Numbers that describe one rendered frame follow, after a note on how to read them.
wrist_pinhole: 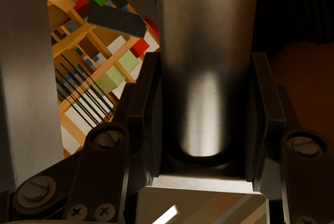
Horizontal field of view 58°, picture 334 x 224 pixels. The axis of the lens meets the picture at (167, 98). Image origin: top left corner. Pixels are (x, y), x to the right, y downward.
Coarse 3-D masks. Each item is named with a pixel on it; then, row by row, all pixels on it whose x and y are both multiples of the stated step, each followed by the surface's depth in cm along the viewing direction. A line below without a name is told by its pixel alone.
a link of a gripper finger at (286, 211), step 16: (304, 128) 8; (288, 144) 8; (304, 144) 8; (320, 144) 8; (288, 160) 7; (304, 160) 7; (320, 160) 7; (288, 176) 7; (304, 176) 7; (320, 176) 7; (288, 192) 7; (304, 192) 7; (320, 192) 6; (272, 208) 9; (288, 208) 6; (304, 208) 6; (320, 208) 6
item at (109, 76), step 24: (48, 0) 316; (72, 48) 376; (96, 48) 377; (120, 48) 369; (144, 48) 415; (96, 72) 327; (120, 72) 363; (72, 96) 292; (96, 96) 375; (96, 120) 303
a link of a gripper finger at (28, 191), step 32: (160, 64) 11; (128, 96) 11; (160, 96) 10; (128, 128) 9; (160, 128) 11; (64, 160) 8; (160, 160) 11; (32, 192) 7; (64, 192) 8; (128, 192) 9
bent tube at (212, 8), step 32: (160, 0) 9; (192, 0) 8; (224, 0) 8; (256, 0) 9; (160, 32) 9; (192, 32) 8; (224, 32) 8; (192, 64) 9; (224, 64) 9; (192, 96) 10; (224, 96) 10; (192, 128) 10; (224, 128) 10; (192, 160) 11; (224, 160) 11; (256, 192) 11
